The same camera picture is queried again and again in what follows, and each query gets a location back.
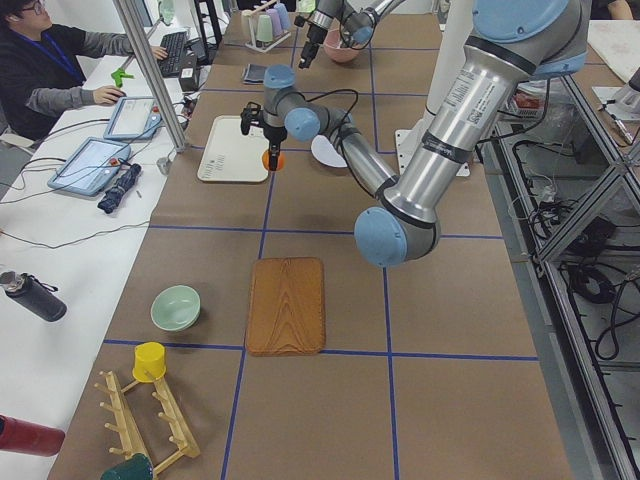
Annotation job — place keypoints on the green clamp tool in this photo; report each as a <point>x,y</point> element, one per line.
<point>119,75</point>

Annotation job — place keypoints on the black water bottle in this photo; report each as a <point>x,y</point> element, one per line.
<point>34,295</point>

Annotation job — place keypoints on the far teach pendant tablet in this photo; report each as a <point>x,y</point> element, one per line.
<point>133,118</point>

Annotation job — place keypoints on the aluminium frame post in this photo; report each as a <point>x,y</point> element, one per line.
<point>147,63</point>

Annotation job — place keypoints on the dark green cup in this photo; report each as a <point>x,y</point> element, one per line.
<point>138,467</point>

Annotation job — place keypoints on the purple pastel cup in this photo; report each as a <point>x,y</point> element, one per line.
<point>275,21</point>

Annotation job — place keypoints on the blue pastel cup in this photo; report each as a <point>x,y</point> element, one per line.
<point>283,14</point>

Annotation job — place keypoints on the navy folded umbrella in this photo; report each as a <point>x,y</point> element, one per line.
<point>113,196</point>

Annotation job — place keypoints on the wooden tray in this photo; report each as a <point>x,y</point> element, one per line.
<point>287,307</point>

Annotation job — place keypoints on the near teach pendant tablet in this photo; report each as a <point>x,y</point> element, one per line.
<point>91,167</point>

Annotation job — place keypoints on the green pastel cup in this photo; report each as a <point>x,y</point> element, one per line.
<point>264,32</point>

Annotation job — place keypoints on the yellow cup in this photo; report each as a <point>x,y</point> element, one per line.
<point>149,362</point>

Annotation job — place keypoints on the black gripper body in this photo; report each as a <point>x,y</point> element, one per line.
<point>312,33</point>
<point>273,134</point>

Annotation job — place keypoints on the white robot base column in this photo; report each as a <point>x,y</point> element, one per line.
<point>450,60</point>

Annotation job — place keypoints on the pink bowl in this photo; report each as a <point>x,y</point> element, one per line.
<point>336,50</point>

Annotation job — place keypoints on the grey folded cloth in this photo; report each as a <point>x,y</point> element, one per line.
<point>253,74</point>

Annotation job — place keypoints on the green ceramic bowl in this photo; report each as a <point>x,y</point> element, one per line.
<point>176,308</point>

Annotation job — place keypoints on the black keyboard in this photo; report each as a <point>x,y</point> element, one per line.
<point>174,44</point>

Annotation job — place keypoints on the red bottle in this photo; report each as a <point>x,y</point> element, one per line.
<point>20,436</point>

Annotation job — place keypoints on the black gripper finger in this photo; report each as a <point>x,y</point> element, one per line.
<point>273,157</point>

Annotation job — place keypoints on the seated person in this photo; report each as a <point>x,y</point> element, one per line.
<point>41,77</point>

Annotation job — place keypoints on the wooden cup rack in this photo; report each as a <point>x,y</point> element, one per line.
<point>148,422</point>

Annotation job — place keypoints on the orange fruit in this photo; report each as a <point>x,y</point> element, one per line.
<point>264,160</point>

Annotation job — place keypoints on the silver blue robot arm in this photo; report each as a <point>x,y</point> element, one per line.
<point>492,46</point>
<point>355,27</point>

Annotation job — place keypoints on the teach pendant tablet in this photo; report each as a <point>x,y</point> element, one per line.
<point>91,167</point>
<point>133,118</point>

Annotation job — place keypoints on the white plate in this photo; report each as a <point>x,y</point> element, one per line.
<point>325,153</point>

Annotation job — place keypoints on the white wire cup rack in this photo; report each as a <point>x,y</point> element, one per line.
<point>249,25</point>

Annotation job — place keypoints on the cream bear tray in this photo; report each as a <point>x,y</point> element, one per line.
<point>230,156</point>

